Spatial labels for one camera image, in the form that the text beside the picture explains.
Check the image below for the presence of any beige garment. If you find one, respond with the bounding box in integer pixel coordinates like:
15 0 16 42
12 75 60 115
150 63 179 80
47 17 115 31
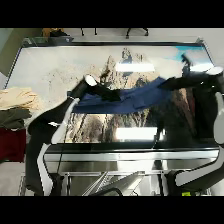
0 86 40 111

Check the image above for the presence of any olive green garment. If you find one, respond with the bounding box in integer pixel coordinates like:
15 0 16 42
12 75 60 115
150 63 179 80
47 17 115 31
0 107 33 131

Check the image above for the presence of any silver frame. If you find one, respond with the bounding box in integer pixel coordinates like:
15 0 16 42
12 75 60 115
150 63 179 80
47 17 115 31
19 147 224 197

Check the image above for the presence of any dark red garment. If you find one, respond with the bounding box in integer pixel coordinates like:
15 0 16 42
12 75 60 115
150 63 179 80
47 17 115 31
0 127 28 165

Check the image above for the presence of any blue garment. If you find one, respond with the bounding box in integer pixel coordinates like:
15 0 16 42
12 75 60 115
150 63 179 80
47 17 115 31
71 76 175 116

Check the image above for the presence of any black cable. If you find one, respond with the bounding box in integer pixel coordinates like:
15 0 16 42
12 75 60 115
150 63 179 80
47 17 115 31
55 141 66 176

